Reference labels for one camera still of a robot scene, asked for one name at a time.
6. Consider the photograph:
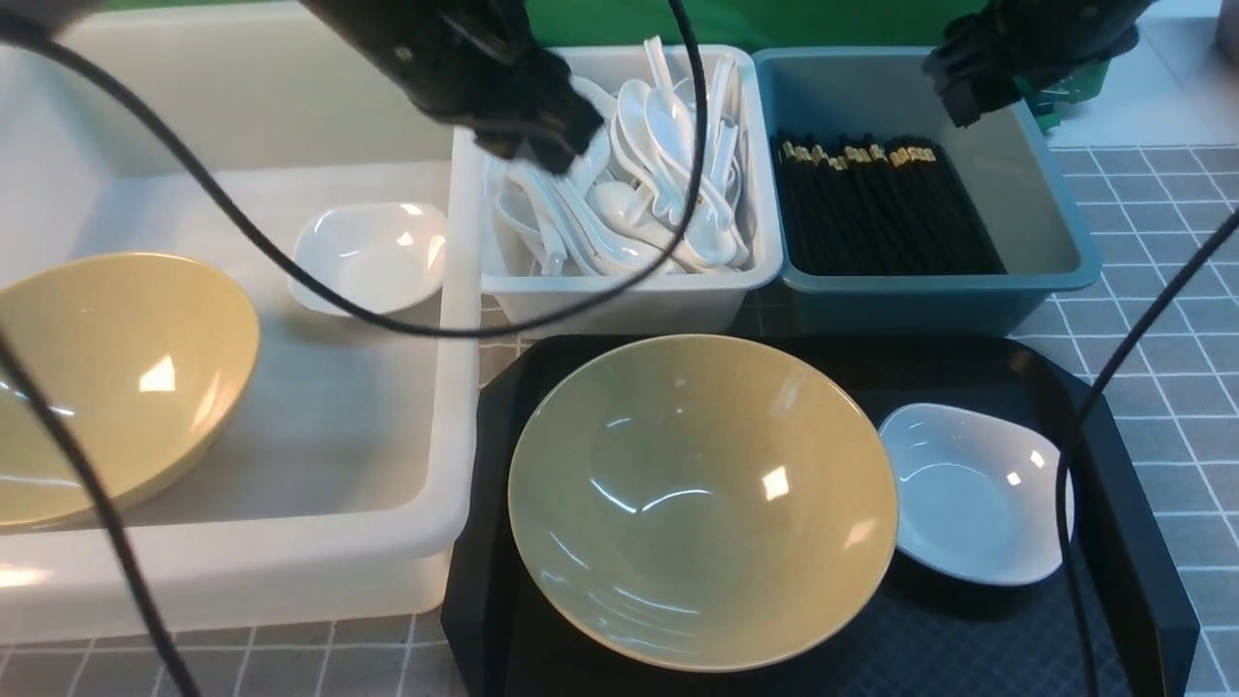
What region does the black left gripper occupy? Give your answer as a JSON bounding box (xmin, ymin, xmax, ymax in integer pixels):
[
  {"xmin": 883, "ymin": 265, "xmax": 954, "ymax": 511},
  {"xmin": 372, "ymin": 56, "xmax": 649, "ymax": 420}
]
[{"xmin": 304, "ymin": 1, "xmax": 605, "ymax": 176}]

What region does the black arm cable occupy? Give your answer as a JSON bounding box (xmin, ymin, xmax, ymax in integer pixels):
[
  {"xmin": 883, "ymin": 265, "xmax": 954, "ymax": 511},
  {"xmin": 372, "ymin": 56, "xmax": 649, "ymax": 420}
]
[
  {"xmin": 0, "ymin": 0, "xmax": 710, "ymax": 697},
  {"xmin": 1054, "ymin": 208, "xmax": 1239, "ymax": 697}
]

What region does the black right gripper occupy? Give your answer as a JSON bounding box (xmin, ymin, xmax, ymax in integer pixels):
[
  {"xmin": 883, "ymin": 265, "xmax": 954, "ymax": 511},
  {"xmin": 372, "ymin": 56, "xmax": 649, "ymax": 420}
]
[{"xmin": 922, "ymin": 1, "xmax": 1152, "ymax": 128}]

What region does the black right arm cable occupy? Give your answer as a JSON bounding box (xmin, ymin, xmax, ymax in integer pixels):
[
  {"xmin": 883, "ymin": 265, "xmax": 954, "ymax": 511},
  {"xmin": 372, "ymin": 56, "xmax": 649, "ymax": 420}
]
[{"xmin": 1054, "ymin": 208, "xmax": 1239, "ymax": 697}]

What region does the white square dish in tub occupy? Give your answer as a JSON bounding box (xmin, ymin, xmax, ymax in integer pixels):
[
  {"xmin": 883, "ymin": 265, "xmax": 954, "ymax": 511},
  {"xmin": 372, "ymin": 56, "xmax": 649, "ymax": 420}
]
[{"xmin": 292, "ymin": 202, "xmax": 450, "ymax": 314}]

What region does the bundle of black chopsticks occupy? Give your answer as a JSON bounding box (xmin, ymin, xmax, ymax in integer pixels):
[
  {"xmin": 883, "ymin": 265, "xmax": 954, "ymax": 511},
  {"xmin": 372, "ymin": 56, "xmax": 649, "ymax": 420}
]
[{"xmin": 769, "ymin": 131, "xmax": 1009, "ymax": 277}]

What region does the pile of white spoons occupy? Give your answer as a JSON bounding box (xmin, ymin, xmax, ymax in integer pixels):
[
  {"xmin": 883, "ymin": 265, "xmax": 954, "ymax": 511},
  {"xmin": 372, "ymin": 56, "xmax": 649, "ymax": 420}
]
[{"xmin": 491, "ymin": 36, "xmax": 751, "ymax": 277}]

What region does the grey grid table mat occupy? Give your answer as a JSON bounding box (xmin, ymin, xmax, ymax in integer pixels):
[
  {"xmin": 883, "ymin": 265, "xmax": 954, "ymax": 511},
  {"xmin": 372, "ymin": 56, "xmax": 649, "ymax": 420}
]
[{"xmin": 0, "ymin": 145, "xmax": 1239, "ymax": 697}]

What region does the green-yellow noodle bowl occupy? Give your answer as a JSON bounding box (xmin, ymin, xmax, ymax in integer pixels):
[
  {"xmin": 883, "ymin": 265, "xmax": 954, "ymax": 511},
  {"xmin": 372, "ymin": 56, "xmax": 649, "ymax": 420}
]
[{"xmin": 507, "ymin": 334, "xmax": 900, "ymax": 672}]

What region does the green cloth backdrop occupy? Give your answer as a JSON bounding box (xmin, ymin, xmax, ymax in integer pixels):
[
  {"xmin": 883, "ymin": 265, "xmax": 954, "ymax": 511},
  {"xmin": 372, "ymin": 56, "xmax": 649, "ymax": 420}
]
[{"xmin": 97, "ymin": 0, "xmax": 1114, "ymax": 132}]

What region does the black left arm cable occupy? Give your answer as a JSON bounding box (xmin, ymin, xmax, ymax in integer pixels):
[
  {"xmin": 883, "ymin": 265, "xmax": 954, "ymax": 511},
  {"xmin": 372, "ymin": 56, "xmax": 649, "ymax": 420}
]
[{"xmin": 0, "ymin": 0, "xmax": 710, "ymax": 697}]

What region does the yellow noodle bowl in tub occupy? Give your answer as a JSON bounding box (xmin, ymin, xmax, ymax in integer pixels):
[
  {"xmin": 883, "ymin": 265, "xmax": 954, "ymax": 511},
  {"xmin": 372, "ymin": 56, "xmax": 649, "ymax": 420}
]
[{"xmin": 2, "ymin": 253, "xmax": 260, "ymax": 508}]

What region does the white square side dish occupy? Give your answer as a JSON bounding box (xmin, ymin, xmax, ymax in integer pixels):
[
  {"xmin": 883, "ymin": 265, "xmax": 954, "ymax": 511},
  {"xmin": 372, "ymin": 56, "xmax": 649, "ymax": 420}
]
[{"xmin": 878, "ymin": 404, "xmax": 1063, "ymax": 588}]

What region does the large white plastic tub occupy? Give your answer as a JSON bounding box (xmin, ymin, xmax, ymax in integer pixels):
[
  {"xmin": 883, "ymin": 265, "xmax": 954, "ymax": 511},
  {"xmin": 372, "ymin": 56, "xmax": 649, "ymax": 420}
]
[{"xmin": 2, "ymin": 2, "xmax": 478, "ymax": 631}]

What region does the white spoon bin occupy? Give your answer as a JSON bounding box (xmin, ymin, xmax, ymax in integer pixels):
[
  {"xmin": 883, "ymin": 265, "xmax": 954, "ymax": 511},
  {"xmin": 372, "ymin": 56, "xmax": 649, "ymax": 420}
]
[{"xmin": 447, "ymin": 45, "xmax": 786, "ymax": 336}]

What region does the blue chopstick bin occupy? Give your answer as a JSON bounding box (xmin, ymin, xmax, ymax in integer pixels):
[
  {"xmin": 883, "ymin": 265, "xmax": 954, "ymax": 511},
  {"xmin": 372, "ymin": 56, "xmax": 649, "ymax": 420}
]
[{"xmin": 753, "ymin": 45, "xmax": 1101, "ymax": 336}]

